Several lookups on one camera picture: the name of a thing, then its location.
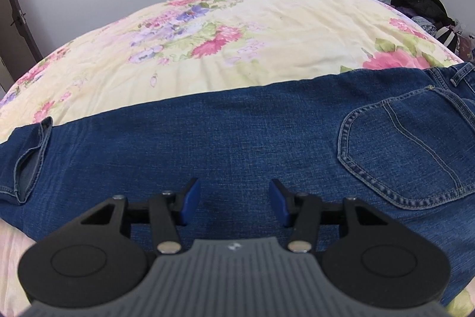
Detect purple patterned bag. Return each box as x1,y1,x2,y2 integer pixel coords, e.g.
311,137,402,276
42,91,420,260
458,33,475,61

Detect pile of clothes and bags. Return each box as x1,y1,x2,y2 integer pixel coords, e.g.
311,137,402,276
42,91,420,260
390,0,455,29

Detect blue denim pants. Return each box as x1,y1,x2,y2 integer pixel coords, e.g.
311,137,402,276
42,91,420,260
0,61,475,306

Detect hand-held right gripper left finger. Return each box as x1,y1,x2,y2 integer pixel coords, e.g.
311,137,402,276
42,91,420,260
80,178,202,255

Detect floral bedspread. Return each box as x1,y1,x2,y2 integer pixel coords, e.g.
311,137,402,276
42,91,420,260
0,0,475,317

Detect blue patterned cloth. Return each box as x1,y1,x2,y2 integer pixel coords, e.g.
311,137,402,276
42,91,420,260
410,15,438,37

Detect black and white striped bag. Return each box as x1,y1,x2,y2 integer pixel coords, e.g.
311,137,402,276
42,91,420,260
436,23,463,52

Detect dark door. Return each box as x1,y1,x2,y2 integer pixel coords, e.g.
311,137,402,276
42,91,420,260
0,0,43,91

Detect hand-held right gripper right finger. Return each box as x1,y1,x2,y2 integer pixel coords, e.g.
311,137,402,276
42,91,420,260
269,179,387,254

